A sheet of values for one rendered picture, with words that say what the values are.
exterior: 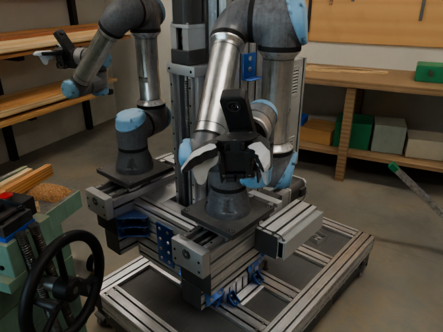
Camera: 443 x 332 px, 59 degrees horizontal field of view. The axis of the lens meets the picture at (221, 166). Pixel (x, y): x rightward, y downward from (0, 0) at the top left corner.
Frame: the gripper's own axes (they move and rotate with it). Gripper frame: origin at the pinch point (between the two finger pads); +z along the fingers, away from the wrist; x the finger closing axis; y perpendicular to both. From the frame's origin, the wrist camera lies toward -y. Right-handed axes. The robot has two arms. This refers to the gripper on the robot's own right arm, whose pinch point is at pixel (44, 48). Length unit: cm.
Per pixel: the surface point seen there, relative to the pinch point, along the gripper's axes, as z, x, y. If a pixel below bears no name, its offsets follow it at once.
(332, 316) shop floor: -136, 11, 127
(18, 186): -49, -63, 22
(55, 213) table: -65, -65, 27
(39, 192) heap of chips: -56, -62, 24
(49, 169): -47, -50, 24
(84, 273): -65, -62, 54
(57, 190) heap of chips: -60, -59, 24
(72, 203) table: -64, -58, 29
